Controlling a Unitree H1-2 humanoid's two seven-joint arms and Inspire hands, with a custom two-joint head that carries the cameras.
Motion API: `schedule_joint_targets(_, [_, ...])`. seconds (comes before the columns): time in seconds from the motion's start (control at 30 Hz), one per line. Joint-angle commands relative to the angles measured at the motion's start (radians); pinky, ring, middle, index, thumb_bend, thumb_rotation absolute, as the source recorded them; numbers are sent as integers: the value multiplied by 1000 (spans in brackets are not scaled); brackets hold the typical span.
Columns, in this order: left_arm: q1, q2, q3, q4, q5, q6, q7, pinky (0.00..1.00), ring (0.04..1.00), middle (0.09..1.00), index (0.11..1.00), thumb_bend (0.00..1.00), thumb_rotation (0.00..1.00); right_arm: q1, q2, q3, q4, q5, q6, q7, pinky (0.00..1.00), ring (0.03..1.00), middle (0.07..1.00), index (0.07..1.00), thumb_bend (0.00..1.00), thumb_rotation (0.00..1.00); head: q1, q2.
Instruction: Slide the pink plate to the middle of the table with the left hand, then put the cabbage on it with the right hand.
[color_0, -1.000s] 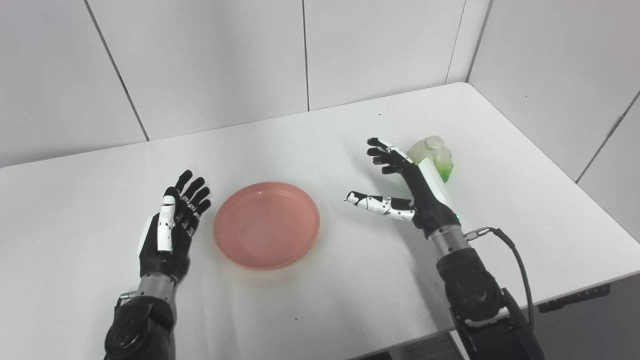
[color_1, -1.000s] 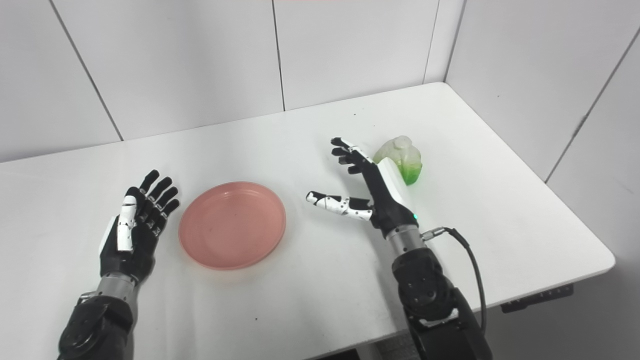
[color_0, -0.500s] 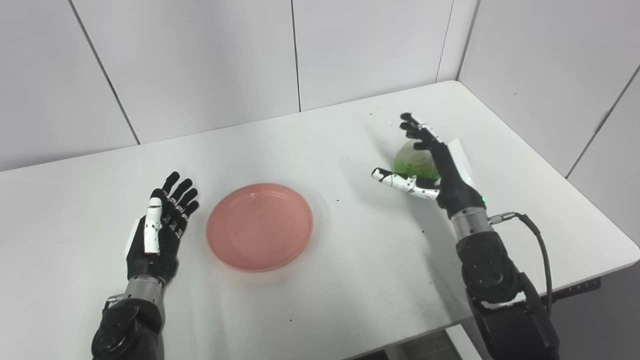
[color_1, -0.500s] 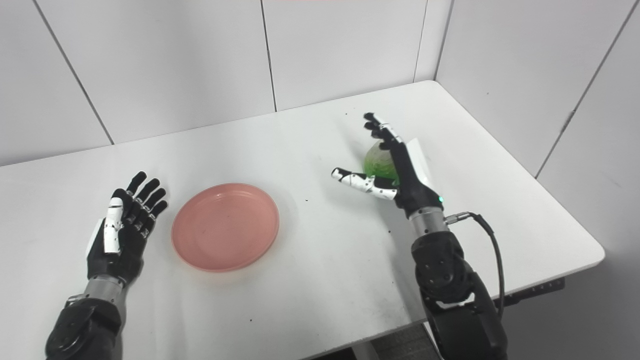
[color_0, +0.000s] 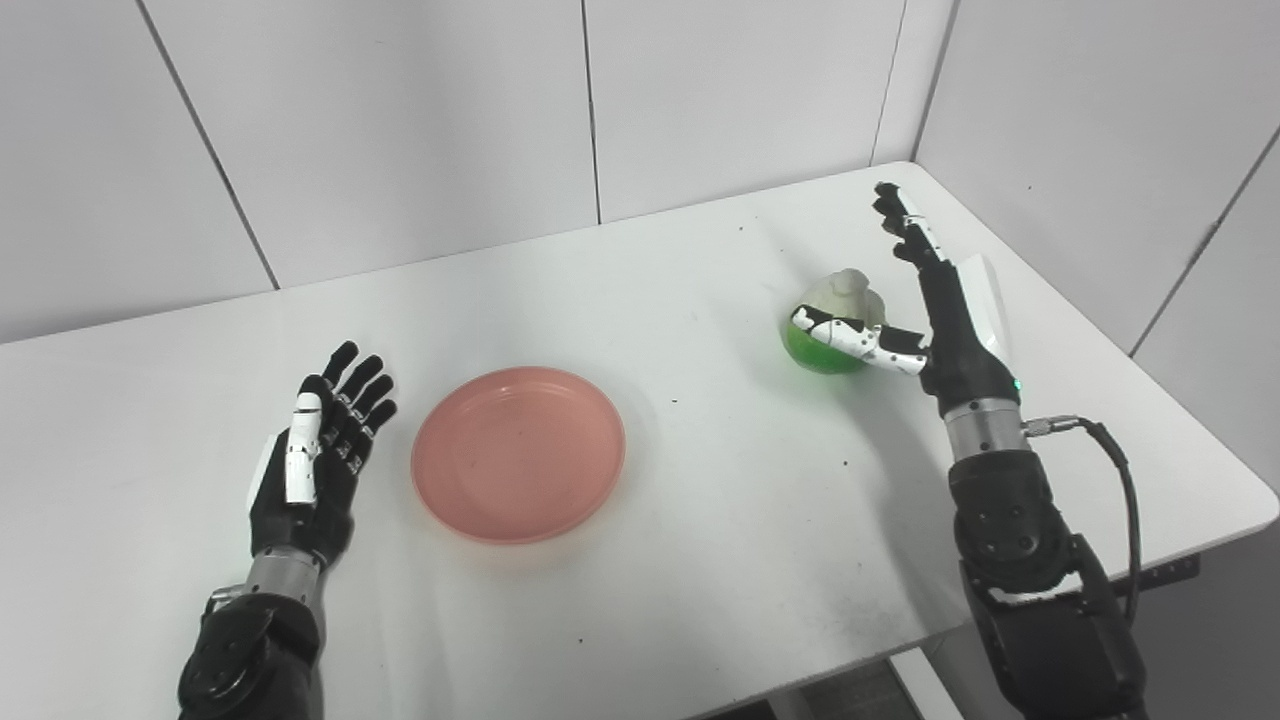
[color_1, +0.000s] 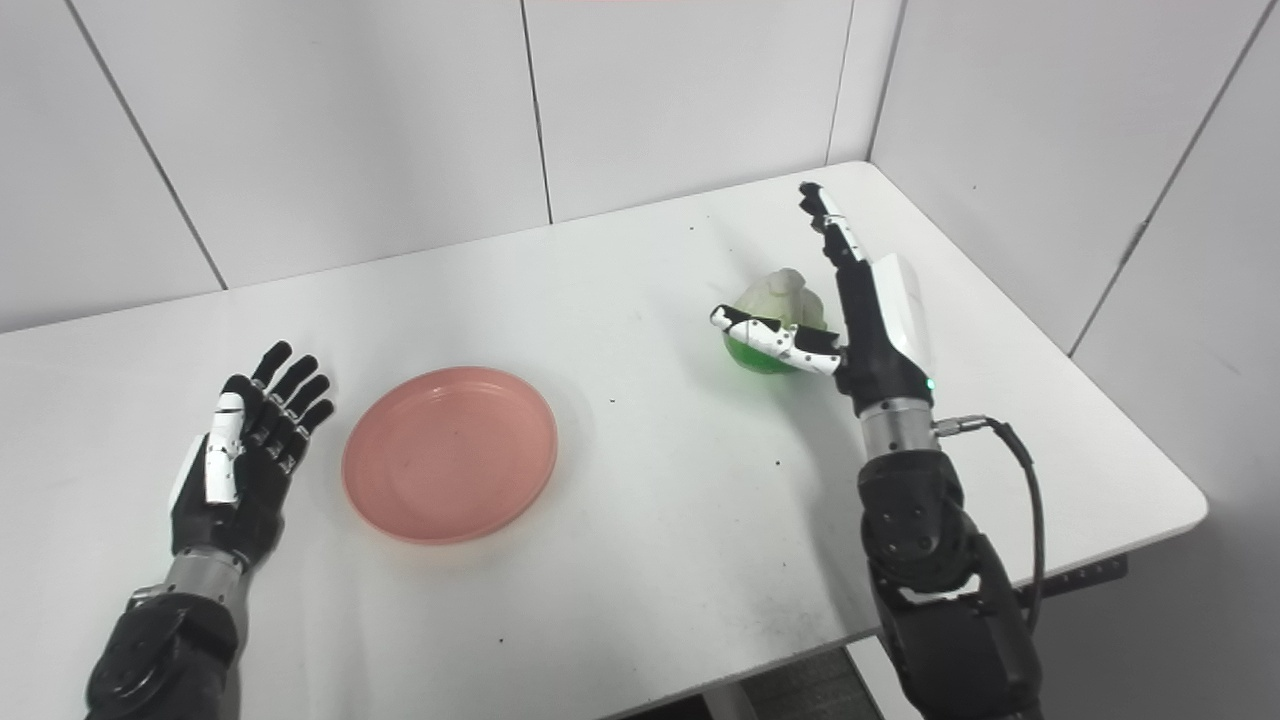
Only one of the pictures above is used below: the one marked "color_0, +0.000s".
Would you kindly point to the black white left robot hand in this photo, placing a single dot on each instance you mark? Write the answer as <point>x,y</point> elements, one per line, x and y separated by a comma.
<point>325,500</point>

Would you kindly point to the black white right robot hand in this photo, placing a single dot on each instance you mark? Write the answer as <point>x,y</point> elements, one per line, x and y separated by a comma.
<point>960,350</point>

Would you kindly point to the green white toy cabbage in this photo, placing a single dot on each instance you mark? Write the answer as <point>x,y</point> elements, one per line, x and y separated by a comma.
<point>845,298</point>

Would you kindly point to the pink plate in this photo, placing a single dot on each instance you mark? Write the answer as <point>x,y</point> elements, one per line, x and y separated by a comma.
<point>518,455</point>

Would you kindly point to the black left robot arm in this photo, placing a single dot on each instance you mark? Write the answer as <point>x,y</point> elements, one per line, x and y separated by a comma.
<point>245,660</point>

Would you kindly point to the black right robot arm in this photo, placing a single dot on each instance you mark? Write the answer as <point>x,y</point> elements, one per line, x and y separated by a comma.
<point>1010,530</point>

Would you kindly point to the black table control box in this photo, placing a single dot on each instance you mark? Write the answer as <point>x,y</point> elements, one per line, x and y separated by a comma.
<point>1172,572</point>

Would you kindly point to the white table leg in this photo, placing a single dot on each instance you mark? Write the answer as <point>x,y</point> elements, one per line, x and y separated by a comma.
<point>925,685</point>

